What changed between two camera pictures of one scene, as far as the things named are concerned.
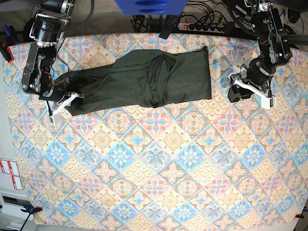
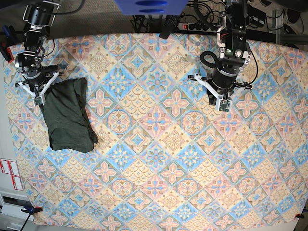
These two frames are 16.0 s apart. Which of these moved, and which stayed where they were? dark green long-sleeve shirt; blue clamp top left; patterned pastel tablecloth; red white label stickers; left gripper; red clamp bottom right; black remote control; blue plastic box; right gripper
Moved: dark green long-sleeve shirt; right gripper; left gripper
Stayed: blue plastic box; red clamp bottom right; blue clamp top left; patterned pastel tablecloth; black remote control; red white label stickers
